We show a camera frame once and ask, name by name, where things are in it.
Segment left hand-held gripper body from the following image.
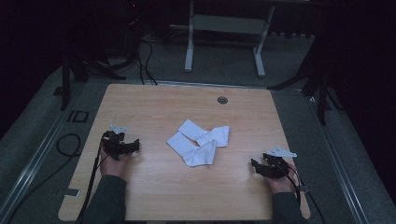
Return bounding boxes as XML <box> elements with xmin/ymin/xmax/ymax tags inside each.
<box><xmin>102</xmin><ymin>124</ymin><xmax>133</xmax><ymax>161</ymax></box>

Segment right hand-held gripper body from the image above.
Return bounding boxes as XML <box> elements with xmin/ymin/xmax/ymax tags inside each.
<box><xmin>262</xmin><ymin>147</ymin><xmax>298</xmax><ymax>180</ymax></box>

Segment person's right hand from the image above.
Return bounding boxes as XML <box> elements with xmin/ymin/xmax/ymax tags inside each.
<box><xmin>266</xmin><ymin>172</ymin><xmax>299</xmax><ymax>195</ymax></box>

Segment person's left hand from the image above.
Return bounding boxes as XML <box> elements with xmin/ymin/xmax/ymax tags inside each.
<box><xmin>99</xmin><ymin>148</ymin><xmax>134</xmax><ymax>178</ymax></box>

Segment black metal stand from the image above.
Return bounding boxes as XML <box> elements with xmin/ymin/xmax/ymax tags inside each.
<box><xmin>266</xmin><ymin>31</ymin><xmax>345</xmax><ymax>126</ymax></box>
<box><xmin>60</xmin><ymin>43</ymin><xmax>127</xmax><ymax>112</ymax></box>

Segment right hand-held gripper cable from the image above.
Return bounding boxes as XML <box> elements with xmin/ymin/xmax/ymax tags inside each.
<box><xmin>278</xmin><ymin>162</ymin><xmax>327</xmax><ymax>224</ymax></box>

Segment hand-held gripper cable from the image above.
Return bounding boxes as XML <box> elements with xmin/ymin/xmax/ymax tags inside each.
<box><xmin>278</xmin><ymin>162</ymin><xmax>327</xmax><ymax>224</ymax></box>
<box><xmin>76</xmin><ymin>133</ymin><xmax>106</xmax><ymax>222</ymax></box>

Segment left hand-held gripper cable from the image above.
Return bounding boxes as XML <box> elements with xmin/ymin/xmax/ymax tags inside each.
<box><xmin>76</xmin><ymin>133</ymin><xmax>106</xmax><ymax>222</ymax></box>

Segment black floor cable loop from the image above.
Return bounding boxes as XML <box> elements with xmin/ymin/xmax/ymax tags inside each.
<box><xmin>6</xmin><ymin>133</ymin><xmax>82</xmax><ymax>224</ymax></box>

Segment metal floor rail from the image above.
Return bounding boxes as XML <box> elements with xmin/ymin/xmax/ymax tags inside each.
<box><xmin>0</xmin><ymin>81</ymin><xmax>90</xmax><ymax>218</ymax></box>
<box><xmin>306</xmin><ymin>92</ymin><xmax>372</xmax><ymax>224</ymax></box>

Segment black cables on floor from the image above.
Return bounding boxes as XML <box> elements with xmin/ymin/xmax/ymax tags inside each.
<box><xmin>135</xmin><ymin>18</ymin><xmax>159</xmax><ymax>86</ymax></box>

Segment white metal desk frame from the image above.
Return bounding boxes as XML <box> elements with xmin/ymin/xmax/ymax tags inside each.
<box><xmin>183</xmin><ymin>0</ymin><xmax>276</xmax><ymax>78</ymax></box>

